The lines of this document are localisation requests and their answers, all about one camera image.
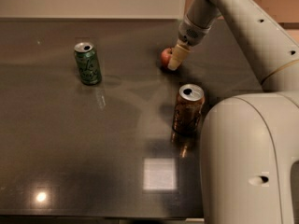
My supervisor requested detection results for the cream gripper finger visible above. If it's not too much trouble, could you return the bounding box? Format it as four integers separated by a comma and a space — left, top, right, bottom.
167, 40, 190, 71

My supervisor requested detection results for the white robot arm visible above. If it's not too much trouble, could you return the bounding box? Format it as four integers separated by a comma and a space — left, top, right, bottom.
167, 0, 299, 224

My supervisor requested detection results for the green soda can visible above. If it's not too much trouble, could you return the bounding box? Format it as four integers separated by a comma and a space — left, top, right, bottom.
74, 42, 102, 85

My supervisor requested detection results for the orange soda can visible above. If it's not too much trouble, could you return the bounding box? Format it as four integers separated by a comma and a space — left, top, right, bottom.
172, 84, 205, 135

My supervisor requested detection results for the red apple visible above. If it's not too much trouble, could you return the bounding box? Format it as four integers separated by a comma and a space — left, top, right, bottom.
161, 48, 172, 68

